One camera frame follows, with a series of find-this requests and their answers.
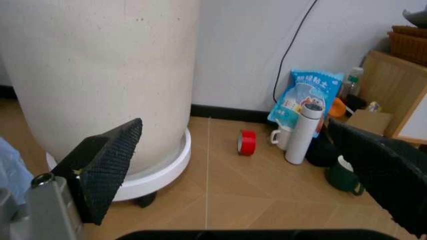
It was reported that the white ceramic mug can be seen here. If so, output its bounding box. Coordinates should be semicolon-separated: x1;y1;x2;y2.
268;124;295;151

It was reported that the black cable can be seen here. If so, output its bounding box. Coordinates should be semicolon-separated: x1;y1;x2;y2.
272;0;319;104

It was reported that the dark green mug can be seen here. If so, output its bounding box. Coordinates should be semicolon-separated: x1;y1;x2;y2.
324;154;365;197

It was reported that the wooden cabinet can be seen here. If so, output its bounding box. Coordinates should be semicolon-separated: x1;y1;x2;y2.
358;50;427;147

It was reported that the brown wicker basket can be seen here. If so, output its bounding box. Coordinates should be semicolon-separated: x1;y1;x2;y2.
386;25;427;67

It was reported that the blue printed plastic bag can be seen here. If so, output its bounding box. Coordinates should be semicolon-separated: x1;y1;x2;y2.
266;68;345;139

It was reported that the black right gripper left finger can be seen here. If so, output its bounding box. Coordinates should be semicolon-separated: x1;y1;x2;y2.
0;117;144;240

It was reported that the light blue cloth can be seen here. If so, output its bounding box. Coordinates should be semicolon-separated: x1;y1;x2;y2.
0;136;35;205

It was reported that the orange plastic object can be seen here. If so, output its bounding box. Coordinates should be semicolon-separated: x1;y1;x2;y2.
328;97;347;118

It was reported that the white wheeled planter tray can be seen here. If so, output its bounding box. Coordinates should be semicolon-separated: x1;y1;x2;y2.
45;127;193;209

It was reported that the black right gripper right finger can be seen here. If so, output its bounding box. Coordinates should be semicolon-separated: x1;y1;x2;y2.
328;117;427;238

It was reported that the brown cardboard box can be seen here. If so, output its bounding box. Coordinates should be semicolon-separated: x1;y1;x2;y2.
344;109;394;137

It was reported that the grey curved object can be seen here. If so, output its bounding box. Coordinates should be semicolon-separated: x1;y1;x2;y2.
401;8;427;28

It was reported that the large beige cylindrical planter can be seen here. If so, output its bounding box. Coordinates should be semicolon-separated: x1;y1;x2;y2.
0;0;201;177

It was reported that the red tape roll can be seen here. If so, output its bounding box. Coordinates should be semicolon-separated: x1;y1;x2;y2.
236;129;258;157

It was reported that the clear plastic bottle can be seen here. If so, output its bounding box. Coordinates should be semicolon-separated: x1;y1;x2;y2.
339;66;365;103

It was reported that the black round object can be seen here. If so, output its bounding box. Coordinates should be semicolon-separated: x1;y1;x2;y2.
304;136;342;168

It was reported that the white thermos bottle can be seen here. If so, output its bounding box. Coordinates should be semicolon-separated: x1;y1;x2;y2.
284;102;325;165

